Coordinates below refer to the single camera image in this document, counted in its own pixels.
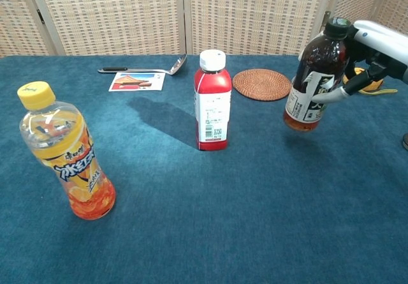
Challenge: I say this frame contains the woven folding screen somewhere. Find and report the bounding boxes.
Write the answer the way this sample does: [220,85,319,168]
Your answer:
[0,0,408,58]

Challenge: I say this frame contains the red juice bottle white cap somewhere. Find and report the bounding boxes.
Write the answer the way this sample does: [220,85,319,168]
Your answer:
[194,49,233,151]

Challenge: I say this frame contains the dark tea bottle black cap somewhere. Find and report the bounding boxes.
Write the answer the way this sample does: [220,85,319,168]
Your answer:
[283,17,351,132]

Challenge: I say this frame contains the metal ladle black handle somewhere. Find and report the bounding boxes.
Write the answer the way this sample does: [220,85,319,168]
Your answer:
[98,54,188,76]

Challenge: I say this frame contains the orange iced tea bottle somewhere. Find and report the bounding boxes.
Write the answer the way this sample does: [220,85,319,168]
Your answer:
[17,81,117,221]

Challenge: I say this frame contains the palace picture postcard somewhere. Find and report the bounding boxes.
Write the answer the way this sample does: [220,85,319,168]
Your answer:
[108,71,166,92]

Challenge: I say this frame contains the blue table cloth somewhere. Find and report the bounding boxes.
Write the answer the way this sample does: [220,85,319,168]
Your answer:
[0,54,408,284]

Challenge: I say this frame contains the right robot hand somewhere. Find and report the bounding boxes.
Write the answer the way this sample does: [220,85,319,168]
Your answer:
[314,20,408,106]

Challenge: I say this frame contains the yellow tape measure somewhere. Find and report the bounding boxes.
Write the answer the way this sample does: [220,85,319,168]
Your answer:
[343,68,398,95]

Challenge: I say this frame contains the round woven rattan coaster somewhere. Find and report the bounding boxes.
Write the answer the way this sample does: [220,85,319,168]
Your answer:
[232,68,293,102]

